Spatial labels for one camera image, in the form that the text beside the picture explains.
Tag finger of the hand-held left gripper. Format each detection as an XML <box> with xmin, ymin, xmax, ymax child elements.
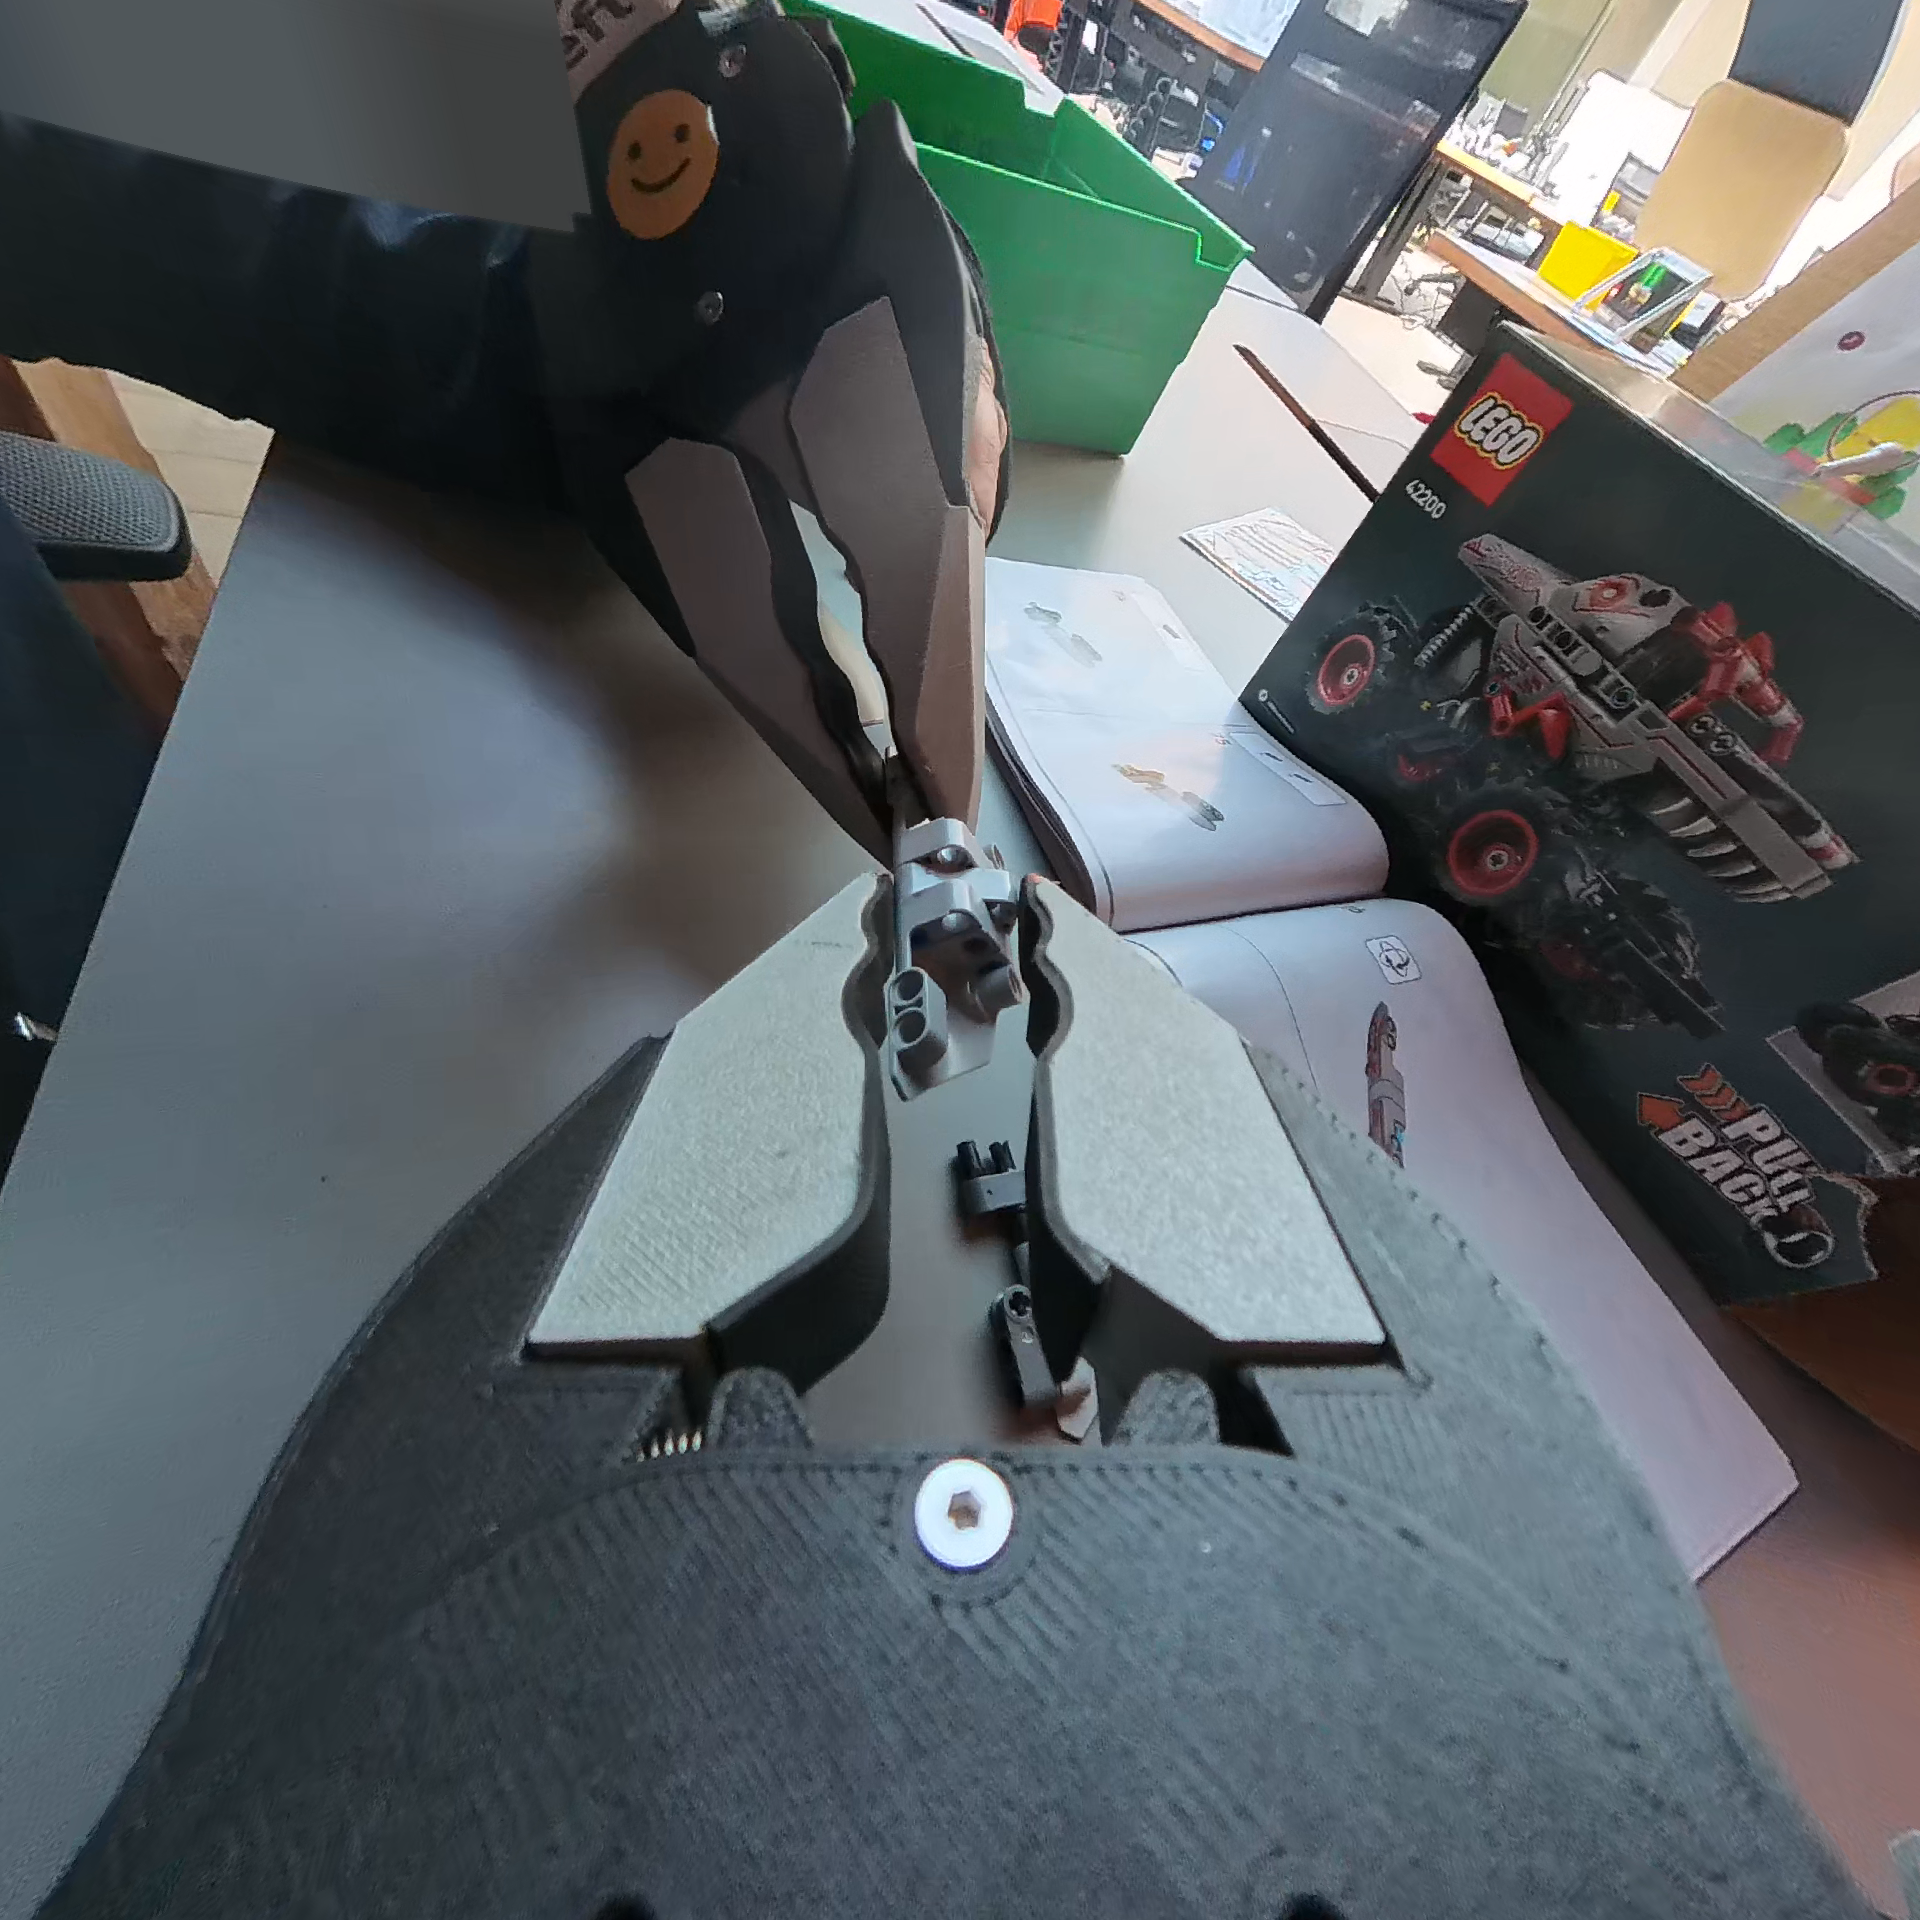
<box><xmin>624</xmin><ymin>439</ymin><xmax>906</xmax><ymax>870</ymax></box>
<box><xmin>787</xmin><ymin>109</ymin><xmax>996</xmax><ymax>847</ymax></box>

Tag yellow box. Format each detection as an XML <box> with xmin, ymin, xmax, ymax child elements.
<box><xmin>1532</xmin><ymin>223</ymin><xmax>1641</xmax><ymax>303</ymax></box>

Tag printed instruction poster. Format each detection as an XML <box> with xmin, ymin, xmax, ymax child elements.
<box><xmin>1710</xmin><ymin>276</ymin><xmax>1920</xmax><ymax>521</ymax></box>

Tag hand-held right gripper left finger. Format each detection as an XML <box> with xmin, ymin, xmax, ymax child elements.
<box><xmin>525</xmin><ymin>870</ymin><xmax>900</xmax><ymax>1399</ymax></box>

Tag open instruction booklet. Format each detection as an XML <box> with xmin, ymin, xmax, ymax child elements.
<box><xmin>983</xmin><ymin>554</ymin><xmax>1802</xmax><ymax>1585</ymax></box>

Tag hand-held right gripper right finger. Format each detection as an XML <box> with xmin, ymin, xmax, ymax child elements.
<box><xmin>1016</xmin><ymin>878</ymin><xmax>1391</xmax><ymax>1394</ymax></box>

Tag person's left hand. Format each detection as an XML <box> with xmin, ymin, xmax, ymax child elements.
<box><xmin>967</xmin><ymin>333</ymin><xmax>1015</xmax><ymax>525</ymax></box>

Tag black toy brick beam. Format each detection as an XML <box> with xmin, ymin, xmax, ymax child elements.
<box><xmin>987</xmin><ymin>1282</ymin><xmax>1061</xmax><ymax>1413</ymax></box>

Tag grey toy brick assembly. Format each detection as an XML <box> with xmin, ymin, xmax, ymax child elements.
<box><xmin>875</xmin><ymin>751</ymin><xmax>1035</xmax><ymax>1101</ymax></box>

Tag green plastic bin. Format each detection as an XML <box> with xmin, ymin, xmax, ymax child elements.
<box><xmin>912</xmin><ymin>91</ymin><xmax>1257</xmax><ymax>457</ymax></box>
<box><xmin>781</xmin><ymin>0</ymin><xmax>1070</xmax><ymax>169</ymax></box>

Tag black toy brick set box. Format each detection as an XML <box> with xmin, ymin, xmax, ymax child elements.
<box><xmin>1243</xmin><ymin>322</ymin><xmax>1920</xmax><ymax>1308</ymax></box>

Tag person's left forearm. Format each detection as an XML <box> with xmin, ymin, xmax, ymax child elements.
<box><xmin>0</xmin><ymin>113</ymin><xmax>649</xmax><ymax>633</ymax></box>

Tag black computer monitor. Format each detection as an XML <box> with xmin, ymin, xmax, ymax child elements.
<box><xmin>1192</xmin><ymin>0</ymin><xmax>1530</xmax><ymax>320</ymax></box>

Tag sticker sheet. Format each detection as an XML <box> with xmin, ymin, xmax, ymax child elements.
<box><xmin>1180</xmin><ymin>506</ymin><xmax>1341</xmax><ymax>621</ymax></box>

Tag black and tan chair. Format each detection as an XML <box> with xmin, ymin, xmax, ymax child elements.
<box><xmin>1634</xmin><ymin>0</ymin><xmax>1920</xmax><ymax>303</ymax></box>

